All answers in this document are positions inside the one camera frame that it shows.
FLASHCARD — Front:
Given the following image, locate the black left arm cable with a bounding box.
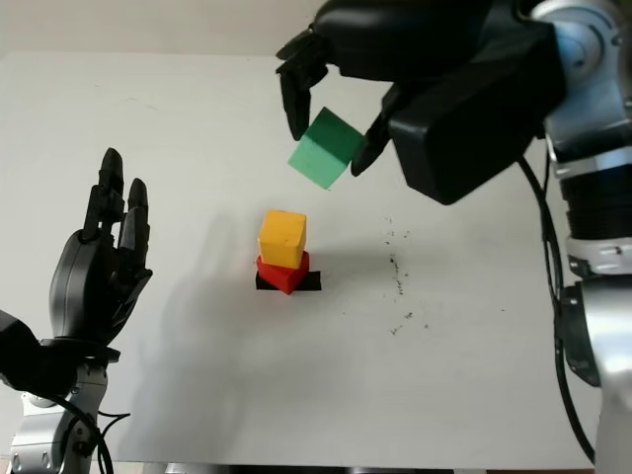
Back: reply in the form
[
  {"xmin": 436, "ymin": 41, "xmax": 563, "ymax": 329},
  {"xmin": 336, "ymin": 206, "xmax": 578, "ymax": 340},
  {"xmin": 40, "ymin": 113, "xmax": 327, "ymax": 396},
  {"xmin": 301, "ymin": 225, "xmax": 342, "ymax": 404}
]
[{"xmin": 51, "ymin": 393, "xmax": 132, "ymax": 474}]

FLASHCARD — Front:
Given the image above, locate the black tape square marker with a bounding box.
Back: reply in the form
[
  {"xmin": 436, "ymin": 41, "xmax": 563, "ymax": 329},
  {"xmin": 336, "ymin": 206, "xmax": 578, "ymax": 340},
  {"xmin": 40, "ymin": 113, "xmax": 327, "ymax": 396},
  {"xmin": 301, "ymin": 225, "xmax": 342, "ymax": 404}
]
[{"xmin": 254, "ymin": 270, "xmax": 324, "ymax": 293}]

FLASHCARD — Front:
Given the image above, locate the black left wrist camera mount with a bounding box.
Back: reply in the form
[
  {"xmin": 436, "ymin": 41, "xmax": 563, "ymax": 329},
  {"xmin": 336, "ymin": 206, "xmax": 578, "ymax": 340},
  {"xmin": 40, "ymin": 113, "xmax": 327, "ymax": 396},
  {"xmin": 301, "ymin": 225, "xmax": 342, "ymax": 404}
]
[{"xmin": 0, "ymin": 309, "xmax": 53, "ymax": 397}]

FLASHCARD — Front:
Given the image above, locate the red wooden block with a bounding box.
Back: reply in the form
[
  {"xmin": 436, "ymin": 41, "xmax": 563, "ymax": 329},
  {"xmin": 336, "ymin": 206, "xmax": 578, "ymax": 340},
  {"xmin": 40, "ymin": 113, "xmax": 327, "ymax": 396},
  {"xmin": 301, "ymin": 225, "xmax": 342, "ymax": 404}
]
[{"xmin": 255, "ymin": 250, "xmax": 312, "ymax": 296}]

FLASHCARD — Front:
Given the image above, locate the green wooden block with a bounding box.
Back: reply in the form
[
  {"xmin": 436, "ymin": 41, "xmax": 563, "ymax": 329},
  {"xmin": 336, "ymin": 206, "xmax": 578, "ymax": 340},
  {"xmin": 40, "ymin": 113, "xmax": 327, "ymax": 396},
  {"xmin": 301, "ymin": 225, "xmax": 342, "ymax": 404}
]
[{"xmin": 286, "ymin": 106, "xmax": 367, "ymax": 192}]

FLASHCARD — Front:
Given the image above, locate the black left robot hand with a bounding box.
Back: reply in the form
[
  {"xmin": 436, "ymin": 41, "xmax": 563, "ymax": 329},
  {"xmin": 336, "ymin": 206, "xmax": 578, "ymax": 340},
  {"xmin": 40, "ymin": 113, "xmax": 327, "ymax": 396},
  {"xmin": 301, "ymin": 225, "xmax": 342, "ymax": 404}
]
[{"xmin": 48, "ymin": 146, "xmax": 154, "ymax": 361}]

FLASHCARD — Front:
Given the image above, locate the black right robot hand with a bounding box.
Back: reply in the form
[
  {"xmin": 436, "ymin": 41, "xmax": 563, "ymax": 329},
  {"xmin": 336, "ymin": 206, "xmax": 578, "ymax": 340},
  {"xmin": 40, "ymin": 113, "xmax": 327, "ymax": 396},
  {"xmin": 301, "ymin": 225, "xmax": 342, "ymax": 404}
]
[{"xmin": 275, "ymin": 0, "xmax": 520, "ymax": 177}]

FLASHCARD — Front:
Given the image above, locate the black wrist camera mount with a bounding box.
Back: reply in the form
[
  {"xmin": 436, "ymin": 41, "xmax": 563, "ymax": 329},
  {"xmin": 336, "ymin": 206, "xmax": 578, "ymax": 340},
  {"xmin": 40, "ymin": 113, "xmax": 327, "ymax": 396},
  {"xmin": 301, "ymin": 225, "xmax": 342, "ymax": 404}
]
[
  {"xmin": 387, "ymin": 21, "xmax": 567, "ymax": 206},
  {"xmin": 0, "ymin": 309, "xmax": 53, "ymax": 397}
]

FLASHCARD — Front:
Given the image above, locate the yellow wooden block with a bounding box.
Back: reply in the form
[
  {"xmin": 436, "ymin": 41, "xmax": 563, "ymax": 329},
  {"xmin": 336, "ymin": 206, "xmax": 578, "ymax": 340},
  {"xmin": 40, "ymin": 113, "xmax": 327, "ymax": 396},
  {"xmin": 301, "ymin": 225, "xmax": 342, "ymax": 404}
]
[{"xmin": 257, "ymin": 208, "xmax": 309, "ymax": 270}]

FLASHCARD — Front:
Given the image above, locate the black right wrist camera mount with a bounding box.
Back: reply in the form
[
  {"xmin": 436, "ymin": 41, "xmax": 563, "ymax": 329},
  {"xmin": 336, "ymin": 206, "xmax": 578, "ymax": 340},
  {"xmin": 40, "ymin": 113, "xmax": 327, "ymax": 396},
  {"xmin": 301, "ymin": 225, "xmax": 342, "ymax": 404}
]
[{"xmin": 387, "ymin": 21, "xmax": 567, "ymax": 206}]

